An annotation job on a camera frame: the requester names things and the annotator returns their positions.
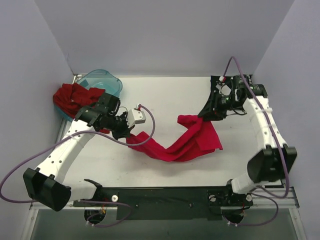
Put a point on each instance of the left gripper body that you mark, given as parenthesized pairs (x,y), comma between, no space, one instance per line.
(122,131)

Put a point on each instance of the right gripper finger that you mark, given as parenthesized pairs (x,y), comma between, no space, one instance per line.
(208,111)
(218,115)

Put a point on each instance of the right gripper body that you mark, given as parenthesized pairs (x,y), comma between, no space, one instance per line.
(213,100)

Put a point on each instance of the bright pink-red t shirt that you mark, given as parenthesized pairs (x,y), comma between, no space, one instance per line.
(199,139)

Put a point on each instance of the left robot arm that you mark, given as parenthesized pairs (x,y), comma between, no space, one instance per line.
(45,183)

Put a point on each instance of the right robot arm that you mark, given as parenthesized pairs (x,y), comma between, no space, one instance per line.
(274,158)

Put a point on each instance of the folded black t shirt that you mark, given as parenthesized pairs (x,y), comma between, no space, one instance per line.
(236,84)

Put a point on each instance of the blue plastic tub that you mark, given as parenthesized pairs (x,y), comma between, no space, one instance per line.
(101,79)

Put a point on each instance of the dark red t shirt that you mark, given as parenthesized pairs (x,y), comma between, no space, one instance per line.
(70,98)

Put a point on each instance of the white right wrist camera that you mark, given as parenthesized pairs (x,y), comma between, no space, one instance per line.
(223,89)

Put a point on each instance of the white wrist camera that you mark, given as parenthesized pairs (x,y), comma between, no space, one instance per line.
(223,89)
(135,117)

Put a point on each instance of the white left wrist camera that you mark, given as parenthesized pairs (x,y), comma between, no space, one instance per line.
(135,117)

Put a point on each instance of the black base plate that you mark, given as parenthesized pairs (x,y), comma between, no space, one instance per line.
(171,203)

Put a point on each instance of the aluminium frame rail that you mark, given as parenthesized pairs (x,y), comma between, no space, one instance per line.
(290,202)

